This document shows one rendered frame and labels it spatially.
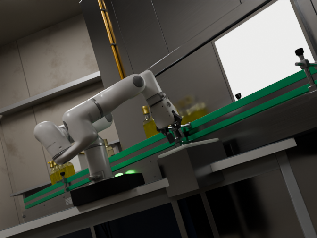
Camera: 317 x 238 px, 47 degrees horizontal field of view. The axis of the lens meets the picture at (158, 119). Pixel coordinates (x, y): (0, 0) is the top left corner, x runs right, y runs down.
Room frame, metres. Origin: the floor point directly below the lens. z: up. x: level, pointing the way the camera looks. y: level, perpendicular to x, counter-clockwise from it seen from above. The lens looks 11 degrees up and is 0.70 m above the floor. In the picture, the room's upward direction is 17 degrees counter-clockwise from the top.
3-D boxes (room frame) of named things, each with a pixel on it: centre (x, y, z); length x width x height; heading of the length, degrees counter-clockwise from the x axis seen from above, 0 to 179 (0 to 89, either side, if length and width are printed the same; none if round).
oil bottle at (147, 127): (1.94, 0.05, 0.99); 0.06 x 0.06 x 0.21; 45
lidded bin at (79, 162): (4.59, 1.23, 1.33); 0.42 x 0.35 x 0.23; 81
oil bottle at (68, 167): (2.59, 0.71, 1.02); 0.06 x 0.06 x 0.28; 45
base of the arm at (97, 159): (1.58, 0.31, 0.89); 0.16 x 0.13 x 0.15; 168
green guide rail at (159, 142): (2.27, 0.58, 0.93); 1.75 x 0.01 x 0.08; 45
